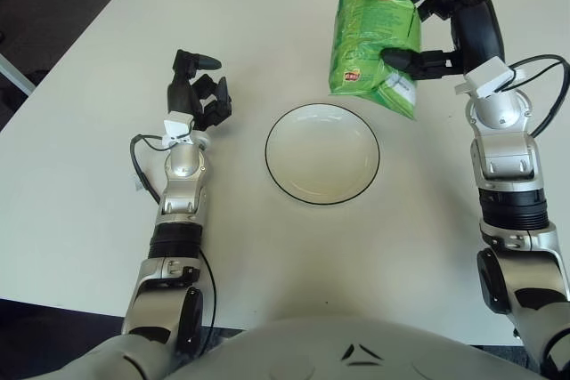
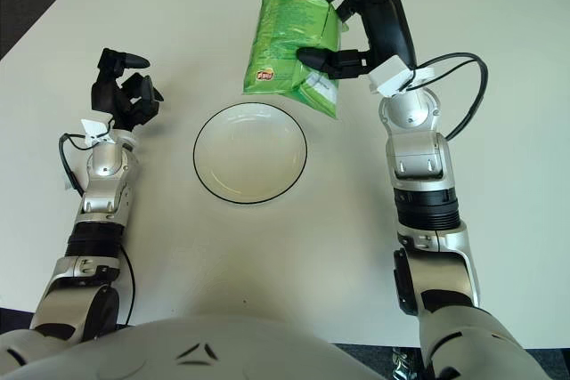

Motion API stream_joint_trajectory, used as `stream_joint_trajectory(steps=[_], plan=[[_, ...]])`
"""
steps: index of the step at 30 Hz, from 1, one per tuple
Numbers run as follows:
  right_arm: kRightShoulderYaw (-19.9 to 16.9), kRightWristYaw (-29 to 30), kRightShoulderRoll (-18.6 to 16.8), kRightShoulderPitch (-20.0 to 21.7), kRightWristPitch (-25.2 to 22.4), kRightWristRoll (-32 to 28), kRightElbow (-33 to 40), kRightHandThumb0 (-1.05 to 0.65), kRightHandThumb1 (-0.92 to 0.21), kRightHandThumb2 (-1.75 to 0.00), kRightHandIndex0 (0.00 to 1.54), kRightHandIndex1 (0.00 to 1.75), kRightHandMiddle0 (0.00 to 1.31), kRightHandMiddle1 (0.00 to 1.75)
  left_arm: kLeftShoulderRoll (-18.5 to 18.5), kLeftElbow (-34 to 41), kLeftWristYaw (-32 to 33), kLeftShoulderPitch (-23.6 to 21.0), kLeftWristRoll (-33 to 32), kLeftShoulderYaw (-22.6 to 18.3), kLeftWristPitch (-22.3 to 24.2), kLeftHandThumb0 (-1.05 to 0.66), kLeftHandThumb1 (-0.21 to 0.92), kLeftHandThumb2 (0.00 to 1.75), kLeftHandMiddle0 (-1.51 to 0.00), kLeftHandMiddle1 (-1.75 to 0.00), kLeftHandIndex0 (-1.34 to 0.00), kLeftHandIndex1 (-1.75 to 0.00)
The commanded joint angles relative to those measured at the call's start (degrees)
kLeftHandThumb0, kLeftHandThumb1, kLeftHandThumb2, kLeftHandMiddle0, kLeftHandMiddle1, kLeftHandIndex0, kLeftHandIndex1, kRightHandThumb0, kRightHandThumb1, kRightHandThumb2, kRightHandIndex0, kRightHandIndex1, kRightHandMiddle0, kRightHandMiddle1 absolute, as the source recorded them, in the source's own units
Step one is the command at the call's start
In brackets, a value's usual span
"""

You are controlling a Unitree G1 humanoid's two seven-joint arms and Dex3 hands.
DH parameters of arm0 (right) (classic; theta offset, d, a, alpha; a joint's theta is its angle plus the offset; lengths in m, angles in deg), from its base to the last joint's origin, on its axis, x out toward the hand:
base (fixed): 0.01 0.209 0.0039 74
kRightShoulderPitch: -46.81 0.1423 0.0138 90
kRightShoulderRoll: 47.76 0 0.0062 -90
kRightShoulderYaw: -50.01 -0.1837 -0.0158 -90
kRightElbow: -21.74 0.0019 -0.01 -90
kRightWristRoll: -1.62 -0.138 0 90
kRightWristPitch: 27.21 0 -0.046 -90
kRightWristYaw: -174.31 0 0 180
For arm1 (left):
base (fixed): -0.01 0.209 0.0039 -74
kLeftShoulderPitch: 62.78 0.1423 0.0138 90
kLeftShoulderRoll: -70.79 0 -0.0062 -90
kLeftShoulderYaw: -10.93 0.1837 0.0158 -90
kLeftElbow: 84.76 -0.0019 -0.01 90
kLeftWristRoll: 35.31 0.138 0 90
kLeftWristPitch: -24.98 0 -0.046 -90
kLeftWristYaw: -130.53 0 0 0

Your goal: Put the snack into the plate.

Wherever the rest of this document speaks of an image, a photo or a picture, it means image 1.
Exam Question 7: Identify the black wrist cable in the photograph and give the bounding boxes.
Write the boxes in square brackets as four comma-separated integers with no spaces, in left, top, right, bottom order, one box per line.
[505,53,566,137]
[129,133,168,203]

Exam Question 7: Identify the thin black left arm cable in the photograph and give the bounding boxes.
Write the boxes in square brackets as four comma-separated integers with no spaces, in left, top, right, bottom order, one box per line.
[198,248,218,345]

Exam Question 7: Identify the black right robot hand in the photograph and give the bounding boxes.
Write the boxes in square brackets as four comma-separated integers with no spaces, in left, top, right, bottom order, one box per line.
[380,0,506,83]

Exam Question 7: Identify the white left wrist connector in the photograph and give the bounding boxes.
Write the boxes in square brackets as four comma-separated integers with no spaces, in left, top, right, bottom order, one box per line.
[162,110,195,148]

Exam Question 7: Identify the grey furniture edge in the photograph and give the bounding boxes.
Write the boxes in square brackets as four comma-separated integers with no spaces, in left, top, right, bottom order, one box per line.
[0,53,36,97]

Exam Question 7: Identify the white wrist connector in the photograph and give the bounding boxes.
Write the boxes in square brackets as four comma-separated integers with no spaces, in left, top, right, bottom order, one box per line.
[162,110,195,148]
[453,57,517,99]

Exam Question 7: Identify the grey robot torso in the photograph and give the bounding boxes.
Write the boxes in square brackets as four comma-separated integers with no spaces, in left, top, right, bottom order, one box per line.
[44,317,535,380]

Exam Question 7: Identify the white plate with black rim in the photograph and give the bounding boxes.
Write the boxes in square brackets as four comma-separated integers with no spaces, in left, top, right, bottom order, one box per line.
[265,102,381,207]

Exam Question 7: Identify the white right wrist connector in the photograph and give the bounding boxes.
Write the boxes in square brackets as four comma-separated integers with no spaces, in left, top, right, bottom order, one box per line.
[453,57,517,99]

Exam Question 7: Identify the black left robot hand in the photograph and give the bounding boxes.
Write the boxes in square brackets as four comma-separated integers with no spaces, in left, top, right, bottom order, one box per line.
[166,48,234,130]

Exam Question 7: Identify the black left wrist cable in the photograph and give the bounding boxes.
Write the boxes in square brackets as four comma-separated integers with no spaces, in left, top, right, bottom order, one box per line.
[129,133,168,203]

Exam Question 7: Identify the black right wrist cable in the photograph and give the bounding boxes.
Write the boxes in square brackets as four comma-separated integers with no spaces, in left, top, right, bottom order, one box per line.
[505,53,566,137]

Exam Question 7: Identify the green snack bag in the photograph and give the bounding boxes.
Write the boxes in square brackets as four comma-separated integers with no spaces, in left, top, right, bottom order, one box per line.
[328,0,422,122]

